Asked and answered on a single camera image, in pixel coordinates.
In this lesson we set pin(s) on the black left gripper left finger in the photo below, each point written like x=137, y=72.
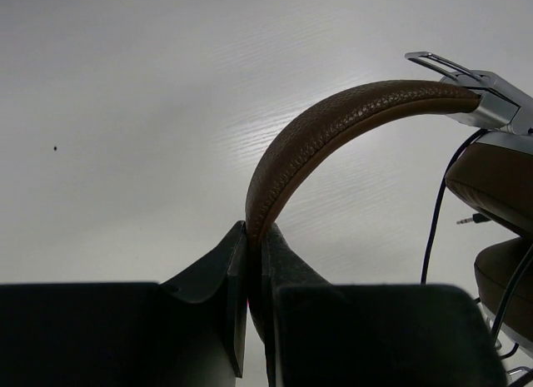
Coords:
x=205, y=313

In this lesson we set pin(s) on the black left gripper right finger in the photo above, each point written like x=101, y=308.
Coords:
x=281, y=267

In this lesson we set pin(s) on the brown silver headphones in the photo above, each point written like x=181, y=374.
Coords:
x=491, y=173

